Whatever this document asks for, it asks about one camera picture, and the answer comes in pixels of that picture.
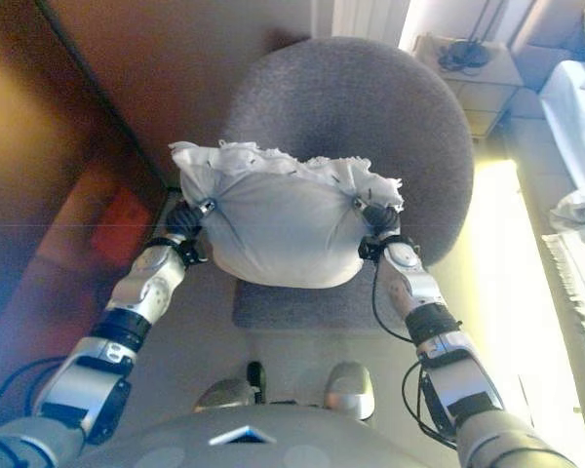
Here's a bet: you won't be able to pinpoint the white fringed throw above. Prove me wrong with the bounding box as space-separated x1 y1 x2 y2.
540 232 585 379

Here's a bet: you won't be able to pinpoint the crumpled white cloth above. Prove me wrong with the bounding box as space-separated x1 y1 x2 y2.
549 188 585 241

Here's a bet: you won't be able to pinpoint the beige sofa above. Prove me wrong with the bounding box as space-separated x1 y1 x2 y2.
509 0 585 468

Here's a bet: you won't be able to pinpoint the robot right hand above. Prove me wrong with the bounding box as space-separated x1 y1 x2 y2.
352 194 403 240

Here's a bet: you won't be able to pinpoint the large glossy flat screen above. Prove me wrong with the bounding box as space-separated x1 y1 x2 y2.
0 0 177 391

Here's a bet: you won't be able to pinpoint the robot right leg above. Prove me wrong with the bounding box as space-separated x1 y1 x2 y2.
323 360 375 421

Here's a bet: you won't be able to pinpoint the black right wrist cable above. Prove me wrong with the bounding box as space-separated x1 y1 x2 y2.
371 262 458 450

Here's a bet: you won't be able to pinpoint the grey fabric armchair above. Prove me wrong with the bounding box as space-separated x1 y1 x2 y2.
221 36 475 336

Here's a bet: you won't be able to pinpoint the white sheet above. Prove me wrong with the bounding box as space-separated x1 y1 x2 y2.
538 60 585 190

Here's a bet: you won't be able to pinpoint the beige side table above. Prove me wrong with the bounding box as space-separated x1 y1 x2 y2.
412 33 526 141

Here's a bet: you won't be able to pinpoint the white fringed cushion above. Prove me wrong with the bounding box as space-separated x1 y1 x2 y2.
168 138 405 291

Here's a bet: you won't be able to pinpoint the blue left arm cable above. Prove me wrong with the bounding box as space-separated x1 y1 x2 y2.
0 357 65 426

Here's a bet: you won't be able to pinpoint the black cables on nightstand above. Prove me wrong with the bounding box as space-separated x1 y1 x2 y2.
437 0 512 73

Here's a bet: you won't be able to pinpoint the grey robot torso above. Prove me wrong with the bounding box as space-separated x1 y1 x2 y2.
67 404 465 468

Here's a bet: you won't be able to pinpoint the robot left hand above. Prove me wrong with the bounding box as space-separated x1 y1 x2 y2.
164 197 216 240

